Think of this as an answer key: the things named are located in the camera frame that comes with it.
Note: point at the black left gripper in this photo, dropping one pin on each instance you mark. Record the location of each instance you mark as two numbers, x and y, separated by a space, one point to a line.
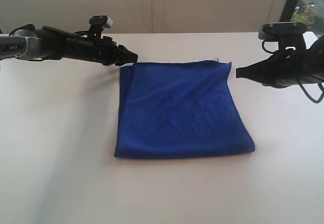
104 51

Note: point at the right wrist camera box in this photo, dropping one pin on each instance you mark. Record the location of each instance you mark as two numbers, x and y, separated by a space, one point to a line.
287 34

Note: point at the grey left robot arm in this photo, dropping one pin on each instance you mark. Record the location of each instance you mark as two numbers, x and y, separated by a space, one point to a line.
49 43

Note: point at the blue microfiber towel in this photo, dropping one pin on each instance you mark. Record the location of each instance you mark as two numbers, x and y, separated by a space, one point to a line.
178 111

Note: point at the green tree outside window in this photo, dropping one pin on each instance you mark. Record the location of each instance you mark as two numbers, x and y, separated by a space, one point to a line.
304 13

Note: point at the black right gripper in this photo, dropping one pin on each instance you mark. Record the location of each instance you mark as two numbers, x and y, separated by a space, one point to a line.
284 70

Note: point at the black window frame post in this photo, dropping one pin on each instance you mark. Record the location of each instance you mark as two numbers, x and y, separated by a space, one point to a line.
288 10

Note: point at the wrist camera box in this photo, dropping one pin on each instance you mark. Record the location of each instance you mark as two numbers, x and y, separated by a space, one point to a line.
287 34
97 24

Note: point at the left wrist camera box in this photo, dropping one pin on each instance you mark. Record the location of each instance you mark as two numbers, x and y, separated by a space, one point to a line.
97 24

